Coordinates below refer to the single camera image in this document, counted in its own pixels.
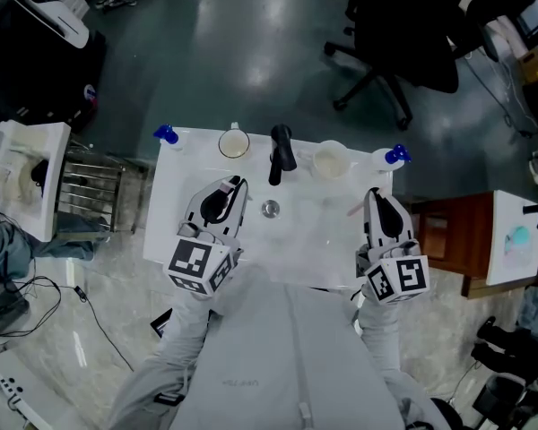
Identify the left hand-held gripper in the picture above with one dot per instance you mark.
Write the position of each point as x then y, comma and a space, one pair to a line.
193, 258

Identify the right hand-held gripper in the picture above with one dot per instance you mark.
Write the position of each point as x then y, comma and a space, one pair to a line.
399, 276

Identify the white plastic cup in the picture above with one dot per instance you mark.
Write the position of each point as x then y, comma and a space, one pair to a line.
330, 159

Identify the person's left forearm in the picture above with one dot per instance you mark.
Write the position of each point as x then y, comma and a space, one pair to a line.
184, 329

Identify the person's right forearm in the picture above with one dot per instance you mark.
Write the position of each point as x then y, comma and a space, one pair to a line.
381, 334

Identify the clear glass mug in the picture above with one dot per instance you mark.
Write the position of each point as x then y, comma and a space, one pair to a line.
234, 143

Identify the metal sink drain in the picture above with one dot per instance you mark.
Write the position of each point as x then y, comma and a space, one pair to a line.
271, 208

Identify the white washbasin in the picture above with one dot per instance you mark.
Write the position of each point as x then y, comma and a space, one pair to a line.
291, 240

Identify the brown wooden cabinet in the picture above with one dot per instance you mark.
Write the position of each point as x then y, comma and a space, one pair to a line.
453, 235

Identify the white basin with coloured stain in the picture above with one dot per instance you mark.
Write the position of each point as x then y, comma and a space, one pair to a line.
515, 240

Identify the black tablet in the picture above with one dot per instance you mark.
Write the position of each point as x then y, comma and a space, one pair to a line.
161, 323

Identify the small black faucet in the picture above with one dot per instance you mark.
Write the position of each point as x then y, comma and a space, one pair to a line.
535, 211

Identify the black office chair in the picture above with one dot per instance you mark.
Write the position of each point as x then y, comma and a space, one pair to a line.
403, 29

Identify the person's white jacket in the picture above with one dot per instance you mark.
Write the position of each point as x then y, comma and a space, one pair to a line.
273, 356

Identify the black shoes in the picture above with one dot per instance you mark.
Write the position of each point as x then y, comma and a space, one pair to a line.
511, 345

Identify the cardboard box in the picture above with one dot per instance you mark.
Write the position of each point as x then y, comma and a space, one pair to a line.
533, 65

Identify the white basin with clutter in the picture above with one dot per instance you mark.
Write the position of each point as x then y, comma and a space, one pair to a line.
27, 177

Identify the blue grey cloth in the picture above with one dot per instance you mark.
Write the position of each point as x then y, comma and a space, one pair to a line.
9, 249

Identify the black bin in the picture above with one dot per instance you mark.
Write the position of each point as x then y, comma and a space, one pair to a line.
497, 394

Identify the white and black appliance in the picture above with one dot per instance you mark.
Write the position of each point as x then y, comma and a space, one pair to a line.
54, 14

